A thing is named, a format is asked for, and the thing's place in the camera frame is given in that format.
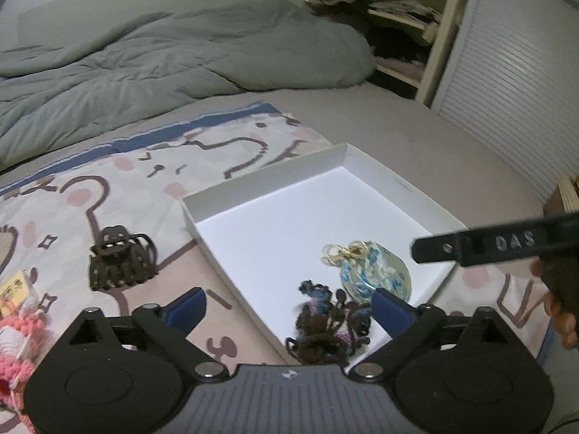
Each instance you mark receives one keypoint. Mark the pink knitted item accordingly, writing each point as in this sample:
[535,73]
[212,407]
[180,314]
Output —
[18,357]

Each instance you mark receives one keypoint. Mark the person's right hand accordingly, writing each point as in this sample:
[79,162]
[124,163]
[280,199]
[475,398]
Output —
[567,330]

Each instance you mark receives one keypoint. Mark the bear printed blanket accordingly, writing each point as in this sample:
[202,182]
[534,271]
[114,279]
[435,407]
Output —
[135,181]

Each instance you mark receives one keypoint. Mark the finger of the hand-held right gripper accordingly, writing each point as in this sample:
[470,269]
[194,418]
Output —
[434,247]

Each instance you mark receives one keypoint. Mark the brown knitted hair scrunchie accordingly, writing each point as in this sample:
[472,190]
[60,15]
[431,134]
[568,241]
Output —
[316,325]

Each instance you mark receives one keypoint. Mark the small yellow white box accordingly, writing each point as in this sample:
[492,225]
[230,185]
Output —
[11,296]

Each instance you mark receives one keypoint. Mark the folded pink cloth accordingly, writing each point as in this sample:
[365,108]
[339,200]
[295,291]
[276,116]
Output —
[402,68]

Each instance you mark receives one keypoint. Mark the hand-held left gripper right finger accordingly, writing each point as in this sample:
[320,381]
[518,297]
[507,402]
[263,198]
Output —
[388,309]

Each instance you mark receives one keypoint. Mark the beige bed sheet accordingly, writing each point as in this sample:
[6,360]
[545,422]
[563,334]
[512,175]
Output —
[407,117]

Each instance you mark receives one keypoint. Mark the stack of papers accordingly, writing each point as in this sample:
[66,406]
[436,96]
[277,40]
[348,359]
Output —
[402,9]

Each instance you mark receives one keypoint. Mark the grey duvet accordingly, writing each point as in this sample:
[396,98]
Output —
[135,68]

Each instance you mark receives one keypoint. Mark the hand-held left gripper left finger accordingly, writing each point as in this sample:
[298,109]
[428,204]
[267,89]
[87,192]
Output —
[187,311]

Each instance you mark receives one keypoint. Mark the light wooden shelf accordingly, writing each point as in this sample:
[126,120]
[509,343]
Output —
[445,40]

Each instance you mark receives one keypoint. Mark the white cardboard box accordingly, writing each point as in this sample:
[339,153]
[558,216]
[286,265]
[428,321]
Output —
[294,217]

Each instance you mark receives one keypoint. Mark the brown hair claw clip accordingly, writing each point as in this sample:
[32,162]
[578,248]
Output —
[115,266]

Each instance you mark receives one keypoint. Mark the small wooden crate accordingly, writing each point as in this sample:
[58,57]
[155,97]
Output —
[567,194]

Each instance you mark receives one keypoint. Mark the white louvered door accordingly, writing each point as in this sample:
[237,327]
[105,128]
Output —
[511,77]

